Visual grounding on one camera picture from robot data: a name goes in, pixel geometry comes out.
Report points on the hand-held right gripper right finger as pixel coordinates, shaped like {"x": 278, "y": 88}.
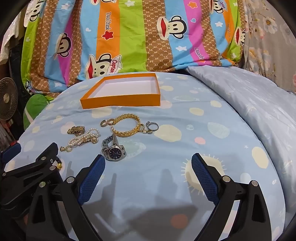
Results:
{"x": 204, "y": 179}

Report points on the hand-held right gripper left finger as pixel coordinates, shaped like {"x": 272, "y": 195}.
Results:
{"x": 91, "y": 179}

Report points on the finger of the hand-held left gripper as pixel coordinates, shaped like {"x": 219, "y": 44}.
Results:
{"x": 34, "y": 169}
{"x": 12, "y": 149}

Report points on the gold hoop earring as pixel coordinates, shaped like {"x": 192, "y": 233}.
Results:
{"x": 110, "y": 120}
{"x": 103, "y": 124}

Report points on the orange cardboard box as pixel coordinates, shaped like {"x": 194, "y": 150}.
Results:
{"x": 120, "y": 103}

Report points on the red printed cloth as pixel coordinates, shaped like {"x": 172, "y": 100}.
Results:
{"x": 7, "y": 131}

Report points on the green plush cushion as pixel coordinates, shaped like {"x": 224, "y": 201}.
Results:
{"x": 34, "y": 109}

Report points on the electric fan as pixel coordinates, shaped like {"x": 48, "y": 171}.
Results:
{"x": 8, "y": 97}

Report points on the blue planet print bedsheet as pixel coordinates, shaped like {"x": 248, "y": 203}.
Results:
{"x": 161, "y": 139}

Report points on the grey blue quilt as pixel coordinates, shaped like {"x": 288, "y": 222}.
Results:
{"x": 254, "y": 104}

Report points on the white sequin cloth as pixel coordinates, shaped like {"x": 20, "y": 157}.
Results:
{"x": 13, "y": 27}

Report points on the striped monkey print quilt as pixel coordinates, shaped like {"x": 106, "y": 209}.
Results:
{"x": 134, "y": 34}

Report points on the grey floral cloth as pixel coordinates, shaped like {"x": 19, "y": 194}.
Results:
{"x": 266, "y": 34}

